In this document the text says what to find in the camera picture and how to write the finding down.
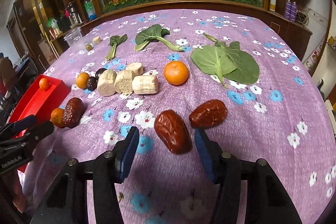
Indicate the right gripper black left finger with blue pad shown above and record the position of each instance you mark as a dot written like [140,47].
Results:
[66,198]

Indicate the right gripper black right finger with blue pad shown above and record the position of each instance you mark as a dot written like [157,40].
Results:
[267,199]

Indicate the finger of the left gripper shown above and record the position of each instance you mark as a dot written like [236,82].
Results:
[13,128]
[32,135]

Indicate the red date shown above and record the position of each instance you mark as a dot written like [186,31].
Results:
[73,112]
[209,114]
[172,131]

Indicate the orange tangerine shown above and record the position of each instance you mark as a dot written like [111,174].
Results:
[176,72]
[57,117]
[44,84]

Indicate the beige corn piece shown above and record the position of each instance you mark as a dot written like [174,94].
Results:
[136,68]
[105,85]
[145,84]
[123,82]

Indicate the red tray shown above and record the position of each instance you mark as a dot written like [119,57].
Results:
[39,103]

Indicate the small orange kumquat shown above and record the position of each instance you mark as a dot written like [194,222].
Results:
[82,80]

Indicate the dark plum beside kumquat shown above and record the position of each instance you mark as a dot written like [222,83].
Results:
[92,83]

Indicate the dark plum back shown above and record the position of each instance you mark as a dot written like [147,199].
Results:
[99,72]

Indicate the small green olive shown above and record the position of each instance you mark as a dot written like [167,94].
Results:
[88,47]

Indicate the clear plastic cup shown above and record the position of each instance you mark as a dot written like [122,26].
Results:
[74,37]

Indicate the small green roof birdhouse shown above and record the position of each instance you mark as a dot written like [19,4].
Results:
[54,28]

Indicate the small beige piece by cup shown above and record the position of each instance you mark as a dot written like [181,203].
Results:
[96,40]

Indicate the small bok choy left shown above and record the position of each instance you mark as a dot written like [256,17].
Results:
[113,43]

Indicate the steel thermos flask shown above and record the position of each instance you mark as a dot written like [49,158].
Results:
[73,14]

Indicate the purple floral tablecloth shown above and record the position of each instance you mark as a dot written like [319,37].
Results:
[281,118]

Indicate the bok choy middle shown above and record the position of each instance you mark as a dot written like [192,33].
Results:
[154,33]

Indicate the large green leaf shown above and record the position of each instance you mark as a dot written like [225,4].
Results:
[226,62]

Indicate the purple bottle left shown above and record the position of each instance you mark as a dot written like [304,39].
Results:
[287,10]

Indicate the purple bottle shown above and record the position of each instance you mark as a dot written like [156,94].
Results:
[287,10]
[293,11]

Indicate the purple bottle right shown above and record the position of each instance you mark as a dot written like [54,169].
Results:
[293,11]

